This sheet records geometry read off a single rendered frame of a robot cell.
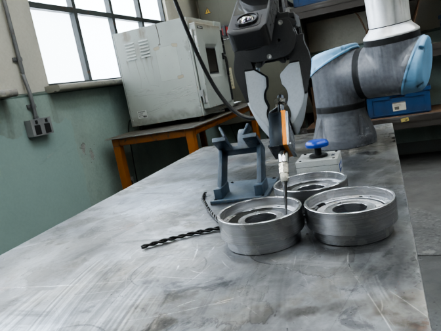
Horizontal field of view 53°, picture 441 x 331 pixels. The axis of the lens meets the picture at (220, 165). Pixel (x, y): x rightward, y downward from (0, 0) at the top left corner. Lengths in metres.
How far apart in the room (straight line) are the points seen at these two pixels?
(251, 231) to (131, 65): 2.57
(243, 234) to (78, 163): 2.29
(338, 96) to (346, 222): 0.59
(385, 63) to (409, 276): 0.63
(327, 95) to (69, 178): 1.90
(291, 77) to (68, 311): 0.37
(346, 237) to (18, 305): 0.37
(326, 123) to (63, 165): 1.86
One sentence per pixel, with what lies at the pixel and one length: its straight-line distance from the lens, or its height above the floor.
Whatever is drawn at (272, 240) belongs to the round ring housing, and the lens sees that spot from 0.51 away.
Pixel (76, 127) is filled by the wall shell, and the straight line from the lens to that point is 2.78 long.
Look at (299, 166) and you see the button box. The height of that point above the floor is 0.84.
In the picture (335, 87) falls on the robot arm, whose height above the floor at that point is 0.94.
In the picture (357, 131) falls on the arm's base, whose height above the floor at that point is 0.83.
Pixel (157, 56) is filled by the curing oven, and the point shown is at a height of 1.23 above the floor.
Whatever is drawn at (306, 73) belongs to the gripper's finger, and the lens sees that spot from 0.56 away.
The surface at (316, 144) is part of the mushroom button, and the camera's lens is 0.77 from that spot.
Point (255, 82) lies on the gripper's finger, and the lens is 0.57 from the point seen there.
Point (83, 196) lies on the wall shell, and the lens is 2.76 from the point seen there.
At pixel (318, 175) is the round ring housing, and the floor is 0.84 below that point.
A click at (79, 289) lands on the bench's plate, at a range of 0.55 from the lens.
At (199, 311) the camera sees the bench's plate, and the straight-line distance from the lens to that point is 0.43.
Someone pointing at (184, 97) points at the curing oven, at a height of 0.95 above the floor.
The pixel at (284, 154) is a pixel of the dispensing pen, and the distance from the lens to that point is 0.56.
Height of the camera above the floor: 1.00
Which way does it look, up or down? 11 degrees down
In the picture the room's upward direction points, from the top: 10 degrees counter-clockwise
